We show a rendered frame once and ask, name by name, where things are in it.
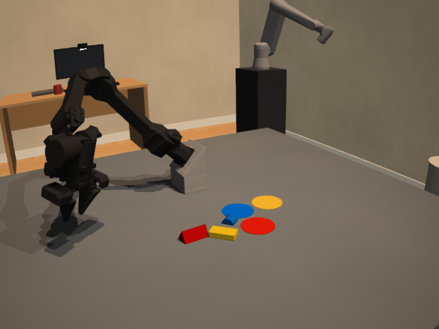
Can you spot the blue circle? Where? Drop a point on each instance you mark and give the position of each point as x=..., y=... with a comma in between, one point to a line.
x=240, y=210

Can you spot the orange circle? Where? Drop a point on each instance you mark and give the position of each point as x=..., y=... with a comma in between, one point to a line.
x=267, y=202

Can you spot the red circle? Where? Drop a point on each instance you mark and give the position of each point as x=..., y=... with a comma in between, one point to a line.
x=257, y=225

